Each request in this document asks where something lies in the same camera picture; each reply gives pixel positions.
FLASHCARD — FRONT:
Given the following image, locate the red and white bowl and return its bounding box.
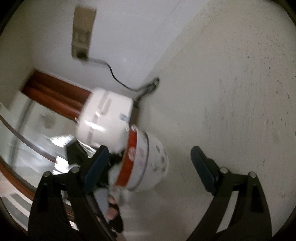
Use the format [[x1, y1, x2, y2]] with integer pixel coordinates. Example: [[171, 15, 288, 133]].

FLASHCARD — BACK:
[[108, 125, 149, 191]]

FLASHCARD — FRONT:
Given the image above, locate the left hand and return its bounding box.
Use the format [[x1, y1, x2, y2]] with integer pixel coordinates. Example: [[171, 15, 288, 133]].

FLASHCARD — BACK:
[[106, 195, 124, 233]]

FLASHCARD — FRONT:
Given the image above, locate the white rice cooker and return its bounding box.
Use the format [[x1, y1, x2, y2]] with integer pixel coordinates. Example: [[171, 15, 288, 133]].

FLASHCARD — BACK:
[[76, 88, 134, 153]]

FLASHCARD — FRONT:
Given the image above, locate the wooden framed glass door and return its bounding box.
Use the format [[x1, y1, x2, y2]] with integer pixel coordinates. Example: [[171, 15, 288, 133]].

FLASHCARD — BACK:
[[1, 70, 90, 230]]

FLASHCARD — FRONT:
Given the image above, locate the black power cable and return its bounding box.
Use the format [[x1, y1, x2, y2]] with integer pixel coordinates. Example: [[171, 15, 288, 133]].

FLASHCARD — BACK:
[[77, 52, 160, 103]]

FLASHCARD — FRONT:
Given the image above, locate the beige wall socket strip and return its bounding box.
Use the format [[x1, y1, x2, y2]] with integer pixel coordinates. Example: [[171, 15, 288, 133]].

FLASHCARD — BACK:
[[71, 5, 96, 60]]

